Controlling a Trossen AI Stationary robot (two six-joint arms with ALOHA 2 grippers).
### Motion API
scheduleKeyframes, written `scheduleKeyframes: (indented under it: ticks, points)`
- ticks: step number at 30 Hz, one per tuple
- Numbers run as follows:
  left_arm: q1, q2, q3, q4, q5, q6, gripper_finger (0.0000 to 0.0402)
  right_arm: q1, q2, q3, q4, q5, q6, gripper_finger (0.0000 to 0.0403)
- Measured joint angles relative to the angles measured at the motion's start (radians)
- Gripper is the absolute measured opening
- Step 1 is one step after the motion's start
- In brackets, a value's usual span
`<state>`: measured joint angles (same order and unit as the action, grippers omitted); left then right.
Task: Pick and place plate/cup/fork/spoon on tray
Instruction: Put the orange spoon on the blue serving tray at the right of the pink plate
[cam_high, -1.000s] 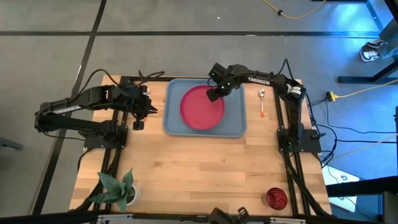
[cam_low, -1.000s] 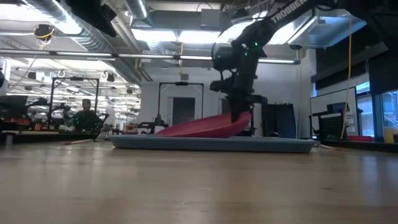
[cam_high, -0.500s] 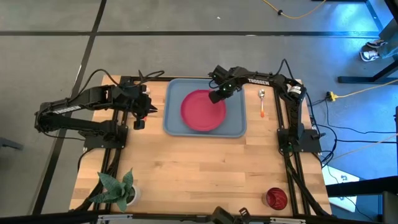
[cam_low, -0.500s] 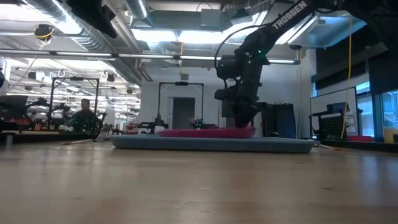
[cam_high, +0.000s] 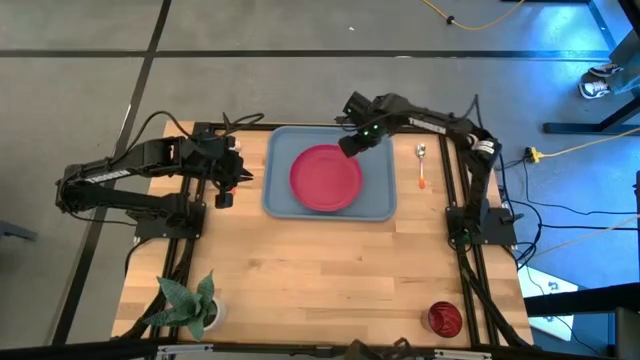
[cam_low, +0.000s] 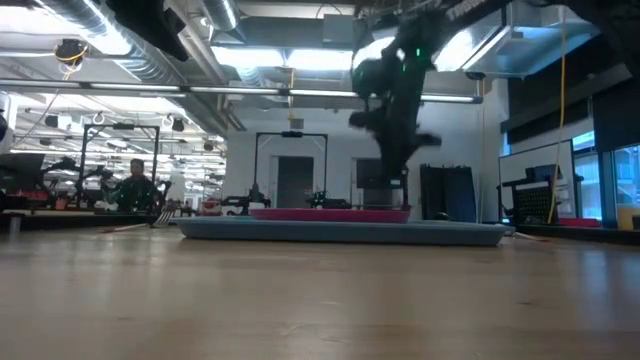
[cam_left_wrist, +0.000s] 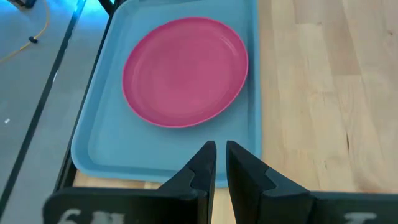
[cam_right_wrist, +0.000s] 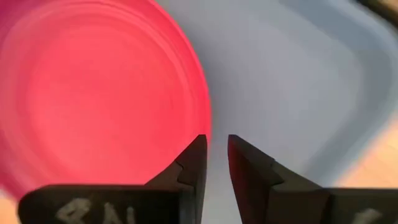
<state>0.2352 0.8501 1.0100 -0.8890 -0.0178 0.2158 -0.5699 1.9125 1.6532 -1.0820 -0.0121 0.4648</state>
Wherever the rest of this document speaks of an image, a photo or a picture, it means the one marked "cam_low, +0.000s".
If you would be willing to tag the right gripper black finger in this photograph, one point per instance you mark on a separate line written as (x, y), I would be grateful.
(400, 162)
(386, 160)

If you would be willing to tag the red plastic plate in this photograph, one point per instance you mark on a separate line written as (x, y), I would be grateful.
(325, 215)

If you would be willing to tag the blue plastic tray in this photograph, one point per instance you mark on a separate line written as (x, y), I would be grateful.
(325, 232)

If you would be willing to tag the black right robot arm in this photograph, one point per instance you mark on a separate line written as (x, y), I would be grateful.
(470, 10)

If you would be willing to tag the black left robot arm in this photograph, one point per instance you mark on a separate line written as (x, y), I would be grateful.
(150, 25)

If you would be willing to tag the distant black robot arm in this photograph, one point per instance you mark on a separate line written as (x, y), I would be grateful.
(327, 202)
(247, 201)

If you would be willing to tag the black monitor cart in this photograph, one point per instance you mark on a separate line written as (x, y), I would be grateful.
(367, 175)

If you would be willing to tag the dark folding panel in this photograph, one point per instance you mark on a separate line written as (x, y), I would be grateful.
(447, 192)

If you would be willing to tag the small black round object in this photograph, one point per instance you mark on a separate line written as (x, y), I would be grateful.
(441, 217)

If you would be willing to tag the dark grey door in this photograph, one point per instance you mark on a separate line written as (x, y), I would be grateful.
(295, 180)

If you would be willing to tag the grey hanging sign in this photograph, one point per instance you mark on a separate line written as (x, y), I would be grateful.
(296, 123)

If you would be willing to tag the whiteboard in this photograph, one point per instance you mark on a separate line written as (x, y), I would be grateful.
(520, 165)

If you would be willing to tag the bright ceiling light panel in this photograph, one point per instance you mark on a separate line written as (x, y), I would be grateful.
(280, 58)

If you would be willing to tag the black perforated desk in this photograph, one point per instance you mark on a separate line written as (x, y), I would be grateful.
(535, 202)

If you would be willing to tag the long ceiling tube light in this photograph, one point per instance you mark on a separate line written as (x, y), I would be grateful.
(240, 90)

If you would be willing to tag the small red object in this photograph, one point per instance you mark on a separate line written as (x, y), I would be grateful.
(211, 204)

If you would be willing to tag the flat red bin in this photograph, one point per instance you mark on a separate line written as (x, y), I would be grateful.
(580, 223)

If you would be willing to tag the dark background table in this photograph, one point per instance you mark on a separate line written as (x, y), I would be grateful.
(75, 220)
(600, 235)

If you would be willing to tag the yellow container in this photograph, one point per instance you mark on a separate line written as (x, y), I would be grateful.
(627, 218)

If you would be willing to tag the person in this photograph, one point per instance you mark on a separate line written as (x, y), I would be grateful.
(136, 187)

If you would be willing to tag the black monitor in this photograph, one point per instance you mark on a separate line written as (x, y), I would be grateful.
(20, 170)

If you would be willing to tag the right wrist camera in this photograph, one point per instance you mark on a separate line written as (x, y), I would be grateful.
(367, 77)

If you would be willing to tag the black dome ceiling camera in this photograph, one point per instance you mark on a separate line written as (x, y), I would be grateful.
(475, 76)

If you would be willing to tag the black gantry frame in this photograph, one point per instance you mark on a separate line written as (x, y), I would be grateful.
(122, 126)
(291, 134)

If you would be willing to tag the silver metal duct hood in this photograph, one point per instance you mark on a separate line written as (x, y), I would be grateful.
(525, 45)

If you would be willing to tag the small silver ventilation duct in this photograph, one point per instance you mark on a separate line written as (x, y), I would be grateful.
(220, 12)

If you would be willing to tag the large silver ventilation duct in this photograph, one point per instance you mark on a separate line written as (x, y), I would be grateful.
(80, 12)

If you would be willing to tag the grey table post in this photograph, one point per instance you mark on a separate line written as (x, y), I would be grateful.
(15, 224)

